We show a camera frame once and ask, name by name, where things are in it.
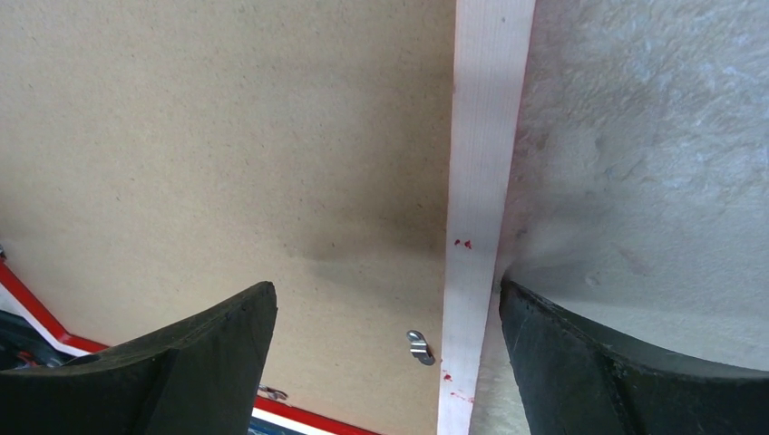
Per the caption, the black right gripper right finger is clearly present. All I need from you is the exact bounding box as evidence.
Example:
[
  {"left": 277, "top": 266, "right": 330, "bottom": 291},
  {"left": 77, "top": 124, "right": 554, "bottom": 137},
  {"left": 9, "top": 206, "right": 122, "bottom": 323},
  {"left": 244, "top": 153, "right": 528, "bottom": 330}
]
[{"left": 499, "top": 280, "right": 768, "bottom": 434}]

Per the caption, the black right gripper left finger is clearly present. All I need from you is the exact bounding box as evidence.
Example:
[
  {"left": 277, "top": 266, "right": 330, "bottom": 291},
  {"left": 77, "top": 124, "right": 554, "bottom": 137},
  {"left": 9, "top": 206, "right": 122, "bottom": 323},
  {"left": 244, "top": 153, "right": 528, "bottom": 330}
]
[{"left": 1, "top": 282, "right": 277, "bottom": 434}]

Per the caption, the red wooden picture frame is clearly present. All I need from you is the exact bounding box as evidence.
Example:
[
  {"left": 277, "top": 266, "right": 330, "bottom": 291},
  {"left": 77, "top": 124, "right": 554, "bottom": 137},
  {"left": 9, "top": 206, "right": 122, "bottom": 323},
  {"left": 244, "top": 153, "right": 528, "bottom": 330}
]
[{"left": 0, "top": 0, "right": 538, "bottom": 435}]

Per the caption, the brown cardboard backing board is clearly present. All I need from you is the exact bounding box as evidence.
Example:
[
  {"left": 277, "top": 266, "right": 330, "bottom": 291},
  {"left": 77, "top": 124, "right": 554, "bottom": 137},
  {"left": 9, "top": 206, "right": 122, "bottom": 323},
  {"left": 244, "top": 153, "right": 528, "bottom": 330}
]
[{"left": 0, "top": 0, "right": 458, "bottom": 435}]

